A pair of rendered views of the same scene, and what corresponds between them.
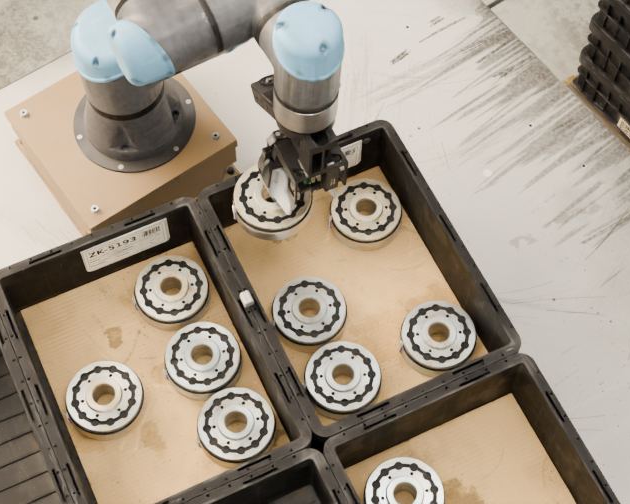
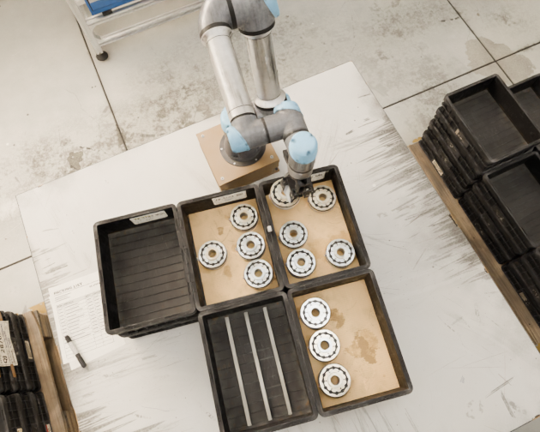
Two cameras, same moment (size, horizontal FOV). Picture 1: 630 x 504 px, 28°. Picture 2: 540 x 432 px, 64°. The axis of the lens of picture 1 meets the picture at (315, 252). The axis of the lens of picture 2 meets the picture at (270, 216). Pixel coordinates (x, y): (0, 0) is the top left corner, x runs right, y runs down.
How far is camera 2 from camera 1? 0.28 m
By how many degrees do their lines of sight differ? 11
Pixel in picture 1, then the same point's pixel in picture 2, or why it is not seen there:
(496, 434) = (355, 294)
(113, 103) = not seen: hidden behind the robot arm
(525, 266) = (381, 225)
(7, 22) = (212, 84)
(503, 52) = (390, 136)
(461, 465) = (339, 303)
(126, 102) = not seen: hidden behind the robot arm
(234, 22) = (275, 134)
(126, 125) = not seen: hidden behind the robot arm
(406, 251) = (334, 216)
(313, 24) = (305, 142)
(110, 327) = (219, 226)
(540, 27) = (411, 115)
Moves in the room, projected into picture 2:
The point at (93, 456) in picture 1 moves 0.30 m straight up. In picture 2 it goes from (205, 274) to (188, 253)
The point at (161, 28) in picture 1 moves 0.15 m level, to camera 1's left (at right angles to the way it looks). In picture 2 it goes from (246, 133) to (193, 123)
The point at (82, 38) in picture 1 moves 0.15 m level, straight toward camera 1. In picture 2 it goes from (225, 117) to (226, 153)
